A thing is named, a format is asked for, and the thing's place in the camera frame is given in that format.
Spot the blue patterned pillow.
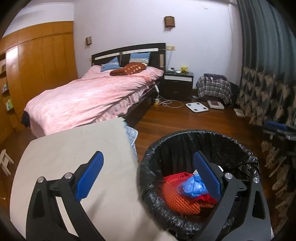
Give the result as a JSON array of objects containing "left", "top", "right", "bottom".
[{"left": 129, "top": 52, "right": 151, "bottom": 66}]

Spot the trash bin with black bag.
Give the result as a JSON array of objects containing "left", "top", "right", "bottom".
[{"left": 137, "top": 130, "right": 260, "bottom": 241}]

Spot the dark wooden bed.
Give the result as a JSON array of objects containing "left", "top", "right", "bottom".
[{"left": 21, "top": 43, "right": 167, "bottom": 137}]

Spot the patterned curtain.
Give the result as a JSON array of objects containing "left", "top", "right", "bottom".
[{"left": 236, "top": 0, "right": 296, "bottom": 232}]

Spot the blue plastic bag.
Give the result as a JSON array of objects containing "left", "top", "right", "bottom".
[{"left": 177, "top": 174, "right": 212, "bottom": 198}]

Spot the small wooden stool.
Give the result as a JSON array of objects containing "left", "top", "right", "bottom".
[{"left": 0, "top": 149, "right": 13, "bottom": 175}]

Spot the white bathroom scale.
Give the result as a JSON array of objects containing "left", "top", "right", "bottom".
[{"left": 185, "top": 101, "right": 210, "bottom": 113}]

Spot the grey table cloth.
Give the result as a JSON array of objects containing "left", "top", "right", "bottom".
[{"left": 9, "top": 117, "right": 178, "bottom": 241}]

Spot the light blue quilted cloth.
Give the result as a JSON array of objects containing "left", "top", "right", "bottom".
[{"left": 124, "top": 122, "right": 139, "bottom": 160}]

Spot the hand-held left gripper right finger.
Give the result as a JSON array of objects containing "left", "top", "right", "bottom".
[{"left": 193, "top": 151, "right": 271, "bottom": 241}]

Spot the white cable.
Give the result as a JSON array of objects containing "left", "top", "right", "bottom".
[{"left": 157, "top": 100, "right": 183, "bottom": 108}]

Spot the plaid bag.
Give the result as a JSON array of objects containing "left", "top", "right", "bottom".
[{"left": 196, "top": 74, "right": 233, "bottom": 106}]

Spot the orange ribbed foam sheet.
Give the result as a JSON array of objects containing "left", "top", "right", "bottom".
[{"left": 161, "top": 173, "right": 203, "bottom": 215}]

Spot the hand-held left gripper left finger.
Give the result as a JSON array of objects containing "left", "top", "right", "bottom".
[{"left": 26, "top": 151, "right": 105, "bottom": 241}]

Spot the wooden wardrobe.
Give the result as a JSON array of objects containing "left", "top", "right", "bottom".
[{"left": 0, "top": 21, "right": 78, "bottom": 139}]

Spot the dark nightstand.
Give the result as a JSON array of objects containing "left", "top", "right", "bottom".
[{"left": 162, "top": 71, "right": 194, "bottom": 102}]

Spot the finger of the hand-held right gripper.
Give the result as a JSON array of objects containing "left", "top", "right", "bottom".
[
  {"left": 262, "top": 129, "right": 296, "bottom": 142},
  {"left": 266, "top": 121, "right": 296, "bottom": 135}
]

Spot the pink blanket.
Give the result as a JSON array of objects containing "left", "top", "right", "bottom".
[{"left": 24, "top": 65, "right": 164, "bottom": 136}]

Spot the brown dotted pillow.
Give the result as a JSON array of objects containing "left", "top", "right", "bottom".
[{"left": 110, "top": 62, "right": 148, "bottom": 76}]

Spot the red cloth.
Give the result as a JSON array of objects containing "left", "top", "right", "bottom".
[{"left": 194, "top": 193, "right": 218, "bottom": 207}]

